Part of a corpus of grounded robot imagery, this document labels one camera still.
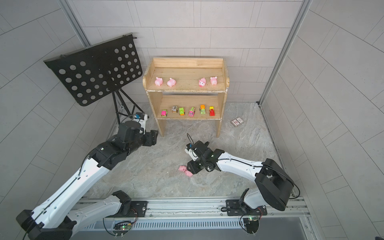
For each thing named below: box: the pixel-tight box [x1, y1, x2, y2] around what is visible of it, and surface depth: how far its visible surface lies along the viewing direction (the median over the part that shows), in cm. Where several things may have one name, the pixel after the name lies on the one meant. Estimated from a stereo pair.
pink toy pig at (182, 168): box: [178, 165, 188, 172], surface depth 84 cm
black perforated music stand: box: [43, 33, 145, 124], surface depth 75 cm
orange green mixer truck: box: [199, 104, 206, 115], surface depth 86 cm
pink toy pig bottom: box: [184, 170, 194, 177], surface depth 82 cm
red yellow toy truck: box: [209, 106, 216, 117], surface depth 86 cm
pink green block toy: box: [188, 106, 196, 117], surface depth 84 cm
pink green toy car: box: [160, 109, 168, 118], surface depth 84 cm
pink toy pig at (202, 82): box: [198, 77, 207, 88], surface depth 69 cm
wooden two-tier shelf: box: [143, 57, 230, 138], surface depth 78 cm
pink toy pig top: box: [155, 77, 163, 86], surface depth 70 cm
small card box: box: [230, 117, 244, 128], surface depth 107 cm
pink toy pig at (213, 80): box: [210, 76, 218, 86], surface depth 71 cm
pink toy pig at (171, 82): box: [166, 77, 177, 87], surface depth 69 cm
